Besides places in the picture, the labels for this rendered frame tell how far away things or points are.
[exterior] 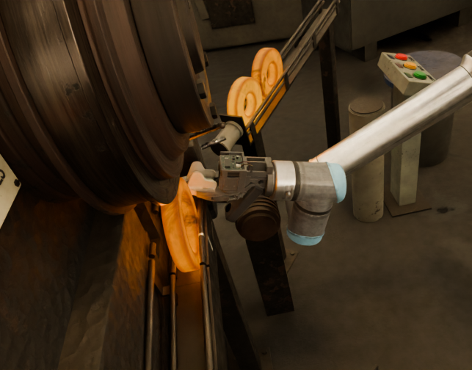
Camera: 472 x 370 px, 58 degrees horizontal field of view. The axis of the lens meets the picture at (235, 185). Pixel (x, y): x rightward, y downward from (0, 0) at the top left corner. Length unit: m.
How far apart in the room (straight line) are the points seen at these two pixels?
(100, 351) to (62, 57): 0.35
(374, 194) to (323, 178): 0.79
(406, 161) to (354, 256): 0.41
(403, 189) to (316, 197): 0.90
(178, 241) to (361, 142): 0.54
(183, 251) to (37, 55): 0.44
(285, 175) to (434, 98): 0.40
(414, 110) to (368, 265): 0.76
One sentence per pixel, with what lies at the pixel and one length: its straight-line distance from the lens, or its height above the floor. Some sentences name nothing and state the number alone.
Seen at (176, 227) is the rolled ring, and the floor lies 0.81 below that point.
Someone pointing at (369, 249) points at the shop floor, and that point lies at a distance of 1.73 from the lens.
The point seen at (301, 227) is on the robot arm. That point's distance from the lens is 1.02.
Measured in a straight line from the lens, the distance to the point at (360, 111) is 1.50.
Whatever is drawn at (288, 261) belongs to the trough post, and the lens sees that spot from 1.70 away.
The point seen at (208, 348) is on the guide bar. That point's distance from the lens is 0.74.
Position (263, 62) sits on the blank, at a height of 0.78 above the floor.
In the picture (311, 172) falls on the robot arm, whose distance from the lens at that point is 0.94.
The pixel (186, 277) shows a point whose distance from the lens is 0.88.
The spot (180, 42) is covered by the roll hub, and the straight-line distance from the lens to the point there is 0.51.
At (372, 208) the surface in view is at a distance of 1.76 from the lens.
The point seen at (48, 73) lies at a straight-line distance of 0.46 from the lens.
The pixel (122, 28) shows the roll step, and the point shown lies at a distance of 0.49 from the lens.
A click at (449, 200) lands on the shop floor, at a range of 1.94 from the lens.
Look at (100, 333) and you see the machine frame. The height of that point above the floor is 0.87.
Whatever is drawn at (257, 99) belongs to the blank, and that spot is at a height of 0.70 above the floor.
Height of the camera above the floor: 1.32
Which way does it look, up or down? 39 degrees down
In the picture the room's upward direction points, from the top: 15 degrees counter-clockwise
